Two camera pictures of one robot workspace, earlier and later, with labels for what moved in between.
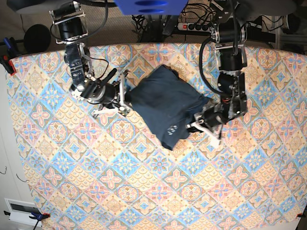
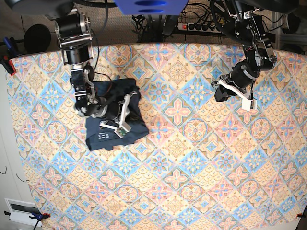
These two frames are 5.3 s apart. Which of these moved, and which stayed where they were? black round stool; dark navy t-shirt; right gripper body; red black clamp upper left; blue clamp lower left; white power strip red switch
Moved: right gripper body; dark navy t-shirt
Stayed: black round stool; white power strip red switch; blue clamp lower left; red black clamp upper left
